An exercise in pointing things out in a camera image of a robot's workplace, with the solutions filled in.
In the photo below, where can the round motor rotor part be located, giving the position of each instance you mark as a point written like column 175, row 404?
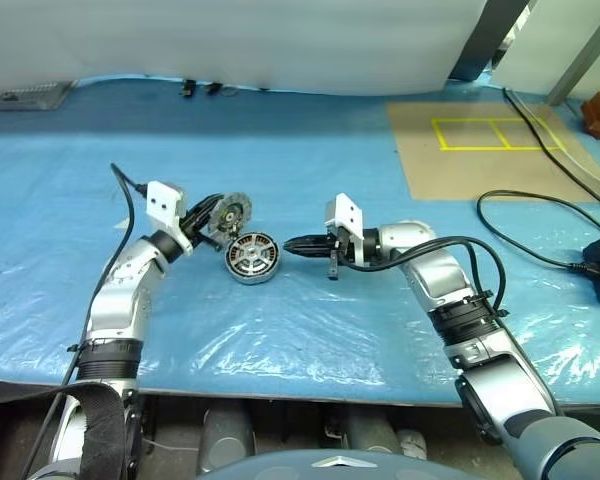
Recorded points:
column 232, row 212

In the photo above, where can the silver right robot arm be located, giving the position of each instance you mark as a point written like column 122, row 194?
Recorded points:
column 500, row 370

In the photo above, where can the small black clip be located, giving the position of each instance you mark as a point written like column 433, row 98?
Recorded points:
column 213, row 89
column 189, row 88

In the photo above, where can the grey rounded cylinder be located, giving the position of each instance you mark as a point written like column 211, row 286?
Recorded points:
column 227, row 435
column 372, row 430

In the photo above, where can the grey robot torso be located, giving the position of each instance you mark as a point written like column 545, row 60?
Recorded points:
column 340, row 467

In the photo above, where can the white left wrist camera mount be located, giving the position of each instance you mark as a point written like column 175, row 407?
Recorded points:
column 162, row 207

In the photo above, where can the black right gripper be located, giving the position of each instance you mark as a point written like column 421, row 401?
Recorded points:
column 341, row 250

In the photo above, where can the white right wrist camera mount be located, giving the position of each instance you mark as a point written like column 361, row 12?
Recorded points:
column 347, row 220

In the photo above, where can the whitish wrapped pipe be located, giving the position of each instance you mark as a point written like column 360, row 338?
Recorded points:
column 413, row 444

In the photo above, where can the clear plastic tube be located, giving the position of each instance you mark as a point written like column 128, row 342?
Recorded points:
column 577, row 165

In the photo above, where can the brown cardboard sheet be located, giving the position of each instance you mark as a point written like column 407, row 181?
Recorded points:
column 430, row 170

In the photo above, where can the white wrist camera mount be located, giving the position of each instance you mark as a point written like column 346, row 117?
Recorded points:
column 347, row 220
column 162, row 207

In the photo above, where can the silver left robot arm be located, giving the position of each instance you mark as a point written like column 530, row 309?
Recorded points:
column 122, row 300

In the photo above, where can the aluminium frame post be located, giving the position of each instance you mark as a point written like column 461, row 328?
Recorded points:
column 580, row 55

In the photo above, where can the copper wound motor stator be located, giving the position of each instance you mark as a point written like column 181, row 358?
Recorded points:
column 252, row 260

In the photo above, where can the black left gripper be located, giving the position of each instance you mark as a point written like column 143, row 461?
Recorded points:
column 197, row 227

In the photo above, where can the blue plastic table cover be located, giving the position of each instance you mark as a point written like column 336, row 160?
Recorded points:
column 305, row 150

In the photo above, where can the white foam backdrop sheet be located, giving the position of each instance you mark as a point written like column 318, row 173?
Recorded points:
column 230, row 42

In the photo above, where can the dark grey pillar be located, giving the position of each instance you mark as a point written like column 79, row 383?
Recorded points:
column 482, row 42

